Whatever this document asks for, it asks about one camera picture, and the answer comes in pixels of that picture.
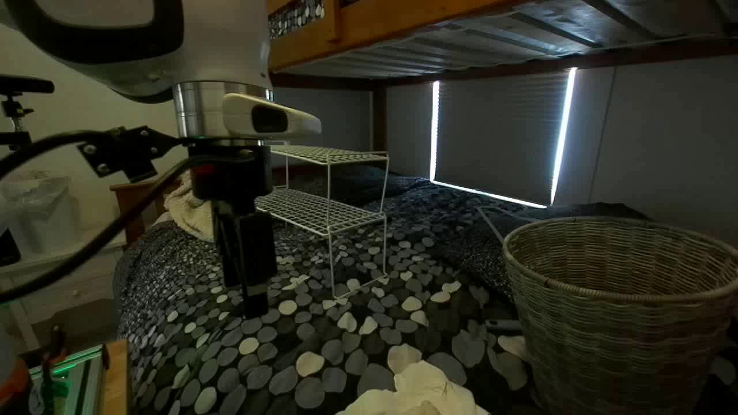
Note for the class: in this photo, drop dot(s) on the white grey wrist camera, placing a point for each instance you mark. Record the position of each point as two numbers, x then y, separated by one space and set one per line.
265 115

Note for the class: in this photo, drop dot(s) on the white cloth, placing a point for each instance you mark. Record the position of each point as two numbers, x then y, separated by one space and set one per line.
417 391

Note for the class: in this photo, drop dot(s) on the green lit device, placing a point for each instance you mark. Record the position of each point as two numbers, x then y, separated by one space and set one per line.
65 381

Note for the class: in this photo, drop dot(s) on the grey window blind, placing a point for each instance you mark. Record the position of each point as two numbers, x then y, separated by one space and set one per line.
499 138

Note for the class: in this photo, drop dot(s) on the crumpled beige cloth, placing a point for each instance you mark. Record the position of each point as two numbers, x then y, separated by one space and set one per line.
189 210

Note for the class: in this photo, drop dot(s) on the pebble pattern dark bedspread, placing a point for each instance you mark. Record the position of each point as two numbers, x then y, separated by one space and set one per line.
324 337

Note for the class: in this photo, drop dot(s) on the brown wooden stand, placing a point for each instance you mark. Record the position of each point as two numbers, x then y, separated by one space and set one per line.
137 204

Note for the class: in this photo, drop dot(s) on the white plastic bin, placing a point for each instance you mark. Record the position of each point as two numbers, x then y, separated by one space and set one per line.
38 215

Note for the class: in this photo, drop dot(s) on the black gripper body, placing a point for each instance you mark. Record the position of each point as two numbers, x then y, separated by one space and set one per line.
231 174

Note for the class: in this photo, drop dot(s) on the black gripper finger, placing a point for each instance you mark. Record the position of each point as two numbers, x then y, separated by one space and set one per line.
258 268
231 253

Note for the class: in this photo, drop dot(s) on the black tripod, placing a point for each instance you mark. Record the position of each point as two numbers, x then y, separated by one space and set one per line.
16 106

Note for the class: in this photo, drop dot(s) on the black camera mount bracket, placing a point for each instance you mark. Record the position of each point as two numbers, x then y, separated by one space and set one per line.
122 153

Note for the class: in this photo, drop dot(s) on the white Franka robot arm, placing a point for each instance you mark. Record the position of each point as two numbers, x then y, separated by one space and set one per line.
207 36

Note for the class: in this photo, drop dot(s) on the wooden bed frame beam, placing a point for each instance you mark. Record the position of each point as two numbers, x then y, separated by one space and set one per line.
370 26

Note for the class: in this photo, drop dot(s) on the woven wicker basket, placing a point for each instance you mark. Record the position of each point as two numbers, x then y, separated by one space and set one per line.
623 313

